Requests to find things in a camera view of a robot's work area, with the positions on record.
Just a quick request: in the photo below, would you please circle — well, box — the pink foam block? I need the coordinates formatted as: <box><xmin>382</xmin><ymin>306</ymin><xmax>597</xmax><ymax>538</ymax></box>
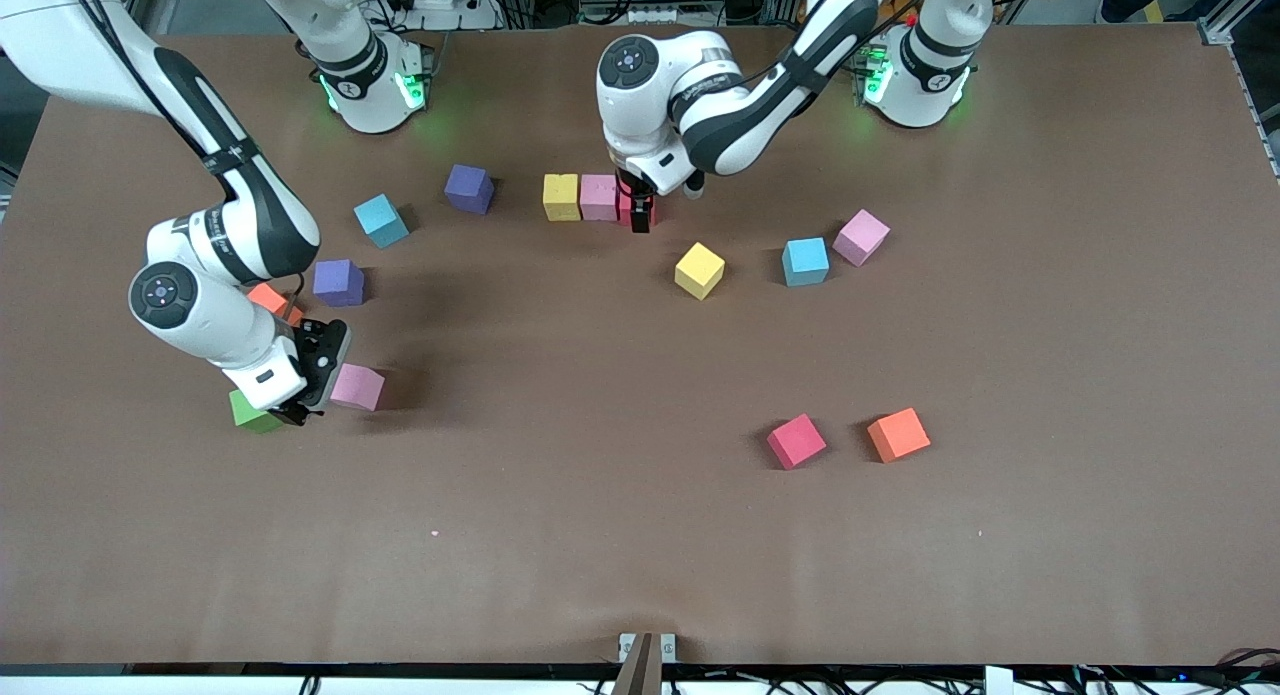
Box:
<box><xmin>580</xmin><ymin>174</ymin><xmax>621</xmax><ymax>222</ymax></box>
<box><xmin>832</xmin><ymin>209</ymin><xmax>891</xmax><ymax>267</ymax></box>
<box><xmin>330</xmin><ymin>363</ymin><xmax>387</xmax><ymax>413</ymax></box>

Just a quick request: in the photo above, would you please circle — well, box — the green foam block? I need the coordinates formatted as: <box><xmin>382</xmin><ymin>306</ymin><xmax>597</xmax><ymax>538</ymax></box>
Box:
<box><xmin>229</xmin><ymin>388</ymin><xmax>286</xmax><ymax>435</ymax></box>

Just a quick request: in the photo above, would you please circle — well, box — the yellow foam block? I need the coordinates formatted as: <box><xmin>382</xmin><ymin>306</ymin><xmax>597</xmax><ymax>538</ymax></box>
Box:
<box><xmin>674</xmin><ymin>242</ymin><xmax>727</xmax><ymax>301</ymax></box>
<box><xmin>542</xmin><ymin>173</ymin><xmax>582</xmax><ymax>222</ymax></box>

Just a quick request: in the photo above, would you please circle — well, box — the orange foam block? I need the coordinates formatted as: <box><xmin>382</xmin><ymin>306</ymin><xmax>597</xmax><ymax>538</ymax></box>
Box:
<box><xmin>250</xmin><ymin>282</ymin><xmax>304</xmax><ymax>326</ymax></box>
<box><xmin>866</xmin><ymin>407</ymin><xmax>932</xmax><ymax>464</ymax></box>

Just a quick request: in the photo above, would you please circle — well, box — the purple foam block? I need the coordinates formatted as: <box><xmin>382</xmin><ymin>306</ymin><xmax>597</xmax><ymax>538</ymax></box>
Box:
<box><xmin>313</xmin><ymin>259</ymin><xmax>365</xmax><ymax>308</ymax></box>
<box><xmin>444</xmin><ymin>164</ymin><xmax>496</xmax><ymax>215</ymax></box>

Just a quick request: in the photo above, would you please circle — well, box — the cyan foam block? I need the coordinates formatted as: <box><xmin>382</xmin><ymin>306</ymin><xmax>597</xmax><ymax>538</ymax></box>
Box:
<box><xmin>353</xmin><ymin>194</ymin><xmax>411</xmax><ymax>249</ymax></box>
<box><xmin>781</xmin><ymin>237</ymin><xmax>831</xmax><ymax>287</ymax></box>

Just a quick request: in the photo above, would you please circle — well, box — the brown paper table cover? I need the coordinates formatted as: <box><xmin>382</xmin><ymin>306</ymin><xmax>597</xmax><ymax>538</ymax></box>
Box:
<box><xmin>0</xmin><ymin>23</ymin><xmax>1280</xmax><ymax>666</ymax></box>

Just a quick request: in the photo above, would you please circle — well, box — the metal table edge bracket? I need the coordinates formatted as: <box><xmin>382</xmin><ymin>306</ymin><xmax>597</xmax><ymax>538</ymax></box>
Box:
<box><xmin>612</xmin><ymin>632</ymin><xmax>678</xmax><ymax>695</ymax></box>

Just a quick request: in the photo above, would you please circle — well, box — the aluminium table edge rail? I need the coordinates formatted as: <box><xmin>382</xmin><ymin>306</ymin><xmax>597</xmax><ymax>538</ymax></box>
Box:
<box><xmin>1225</xmin><ymin>43</ymin><xmax>1280</xmax><ymax>181</ymax></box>

